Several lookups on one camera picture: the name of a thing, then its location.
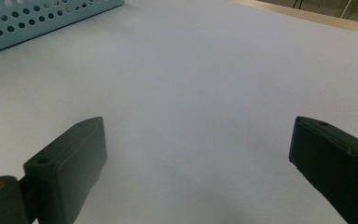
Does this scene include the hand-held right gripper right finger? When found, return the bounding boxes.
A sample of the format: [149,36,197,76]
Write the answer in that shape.
[288,116,358,224]

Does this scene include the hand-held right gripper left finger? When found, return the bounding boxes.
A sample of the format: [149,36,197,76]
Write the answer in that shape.
[22,116,108,224]

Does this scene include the light blue perforated plastic basket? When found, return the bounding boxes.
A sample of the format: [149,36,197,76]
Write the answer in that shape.
[0,0,126,58]

